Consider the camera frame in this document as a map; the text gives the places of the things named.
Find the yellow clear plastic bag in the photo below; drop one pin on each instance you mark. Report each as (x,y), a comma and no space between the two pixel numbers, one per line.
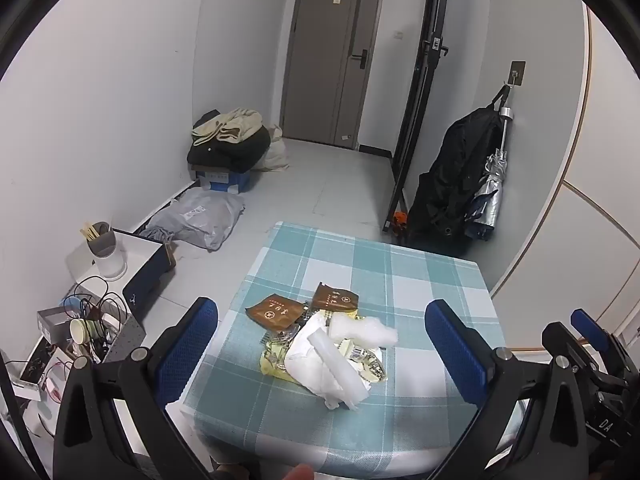
(271,362)

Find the grey white utensil holder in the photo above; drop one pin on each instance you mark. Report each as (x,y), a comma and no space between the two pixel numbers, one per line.
(107,255)

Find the white tissue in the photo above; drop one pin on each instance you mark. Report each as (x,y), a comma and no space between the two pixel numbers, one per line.
(305,360)

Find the grey speckled box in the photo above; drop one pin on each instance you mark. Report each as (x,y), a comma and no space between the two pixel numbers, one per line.
(125,337)

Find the blue cardboard box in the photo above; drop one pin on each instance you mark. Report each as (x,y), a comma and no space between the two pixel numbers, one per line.
(222,179)

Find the bundle of wooden chopsticks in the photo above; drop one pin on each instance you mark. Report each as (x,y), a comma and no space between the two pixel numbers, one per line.
(90,232)

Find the white foam sheet roll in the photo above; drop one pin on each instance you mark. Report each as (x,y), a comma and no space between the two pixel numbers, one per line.
(365,332)
(337,367)

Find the brown snack packet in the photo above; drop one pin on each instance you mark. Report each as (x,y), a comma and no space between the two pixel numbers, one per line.
(334,297)
(272,312)

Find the paper cup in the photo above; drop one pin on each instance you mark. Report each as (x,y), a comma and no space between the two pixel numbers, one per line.
(82,331)

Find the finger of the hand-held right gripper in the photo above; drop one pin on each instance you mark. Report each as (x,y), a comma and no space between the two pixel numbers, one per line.
(557,337)
(589,326)

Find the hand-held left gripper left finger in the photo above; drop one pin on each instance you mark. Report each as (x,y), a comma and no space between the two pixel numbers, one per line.
(187,345)

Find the grey blue cloth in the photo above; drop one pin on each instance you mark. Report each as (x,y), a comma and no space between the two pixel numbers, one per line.
(156,237)

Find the cream tote bag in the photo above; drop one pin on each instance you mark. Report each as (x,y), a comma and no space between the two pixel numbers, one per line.
(276,152)

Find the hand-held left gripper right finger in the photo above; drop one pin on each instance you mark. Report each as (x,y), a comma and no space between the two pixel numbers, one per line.
(455,355)

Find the small open grey box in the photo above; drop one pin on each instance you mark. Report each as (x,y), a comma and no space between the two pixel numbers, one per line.
(52,322)

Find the white flat board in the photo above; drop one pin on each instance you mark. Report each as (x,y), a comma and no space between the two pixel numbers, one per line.
(30,402)

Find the white and navy box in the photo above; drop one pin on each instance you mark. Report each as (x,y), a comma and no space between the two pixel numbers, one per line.
(142,270)

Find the teal checked tablecloth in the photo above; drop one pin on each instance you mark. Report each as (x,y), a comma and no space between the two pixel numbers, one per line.
(400,270)

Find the metal wall hook plate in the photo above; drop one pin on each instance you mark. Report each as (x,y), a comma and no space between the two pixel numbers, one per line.
(517,72)

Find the grey door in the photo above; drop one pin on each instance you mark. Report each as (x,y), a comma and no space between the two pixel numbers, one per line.
(325,60)

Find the silver folded umbrella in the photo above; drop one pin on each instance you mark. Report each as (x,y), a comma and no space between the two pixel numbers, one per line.
(492,195)

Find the beige garment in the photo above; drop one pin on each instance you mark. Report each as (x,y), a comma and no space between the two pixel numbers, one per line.
(230,125)

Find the black jacket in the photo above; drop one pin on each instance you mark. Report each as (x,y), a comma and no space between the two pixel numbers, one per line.
(455,180)

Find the person's left hand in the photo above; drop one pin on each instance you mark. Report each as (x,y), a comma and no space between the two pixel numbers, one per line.
(301,473)

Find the black framed glass door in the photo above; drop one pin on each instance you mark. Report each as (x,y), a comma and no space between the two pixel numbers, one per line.
(425,110)

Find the brown cardboard piece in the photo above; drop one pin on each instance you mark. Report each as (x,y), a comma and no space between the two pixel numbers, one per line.
(171,256)

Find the pile of clothes on box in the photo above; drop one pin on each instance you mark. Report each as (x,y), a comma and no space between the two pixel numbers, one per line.
(235,152)

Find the small orange object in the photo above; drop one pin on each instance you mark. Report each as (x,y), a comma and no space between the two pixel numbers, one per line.
(400,221)

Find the clear crinkled wrapper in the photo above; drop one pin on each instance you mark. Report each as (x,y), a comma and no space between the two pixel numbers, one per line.
(280,336)

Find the grey plastic parcel bag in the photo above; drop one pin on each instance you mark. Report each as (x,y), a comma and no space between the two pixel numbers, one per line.
(200,215)

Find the black door latch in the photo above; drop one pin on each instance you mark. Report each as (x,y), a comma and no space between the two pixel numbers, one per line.
(437,45)

